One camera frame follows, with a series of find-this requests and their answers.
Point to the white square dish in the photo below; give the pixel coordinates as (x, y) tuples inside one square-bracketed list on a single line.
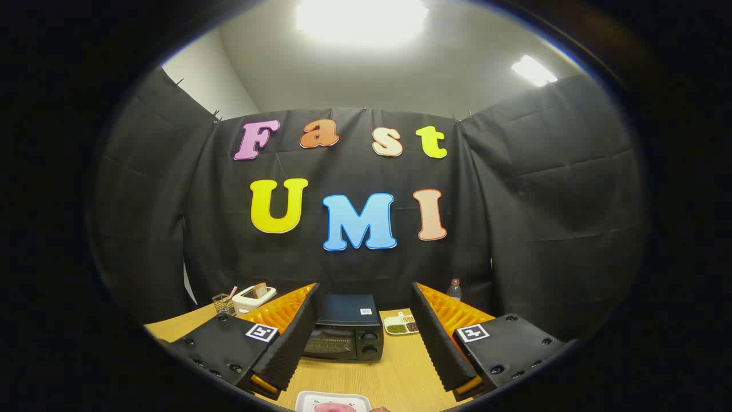
[(307, 400)]

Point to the pink ham slice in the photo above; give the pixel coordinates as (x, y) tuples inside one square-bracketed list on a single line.
[(334, 408)]

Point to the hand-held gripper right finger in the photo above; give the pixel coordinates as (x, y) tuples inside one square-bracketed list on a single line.
[(436, 337)]

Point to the large ceiling light panel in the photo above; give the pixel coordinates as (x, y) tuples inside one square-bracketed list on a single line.
[(360, 20)]

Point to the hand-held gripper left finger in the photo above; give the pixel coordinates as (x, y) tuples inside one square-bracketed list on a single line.
[(297, 337)]

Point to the toast bread slice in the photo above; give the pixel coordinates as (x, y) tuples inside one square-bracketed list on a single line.
[(260, 290)]

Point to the black toaster oven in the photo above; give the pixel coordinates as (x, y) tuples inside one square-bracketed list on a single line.
[(349, 312)]

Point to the black backdrop cloth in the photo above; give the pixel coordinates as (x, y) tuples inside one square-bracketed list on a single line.
[(514, 229)]

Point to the white pop-up toaster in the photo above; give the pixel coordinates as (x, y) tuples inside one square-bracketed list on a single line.
[(246, 299)]

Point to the clear plastic water bottle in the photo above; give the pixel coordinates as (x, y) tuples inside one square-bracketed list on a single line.
[(454, 291)]

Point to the small ceiling light panel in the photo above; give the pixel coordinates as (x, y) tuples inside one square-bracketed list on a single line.
[(533, 70)]

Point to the white divided dish with beans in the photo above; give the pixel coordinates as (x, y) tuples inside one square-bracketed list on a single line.
[(396, 328)]

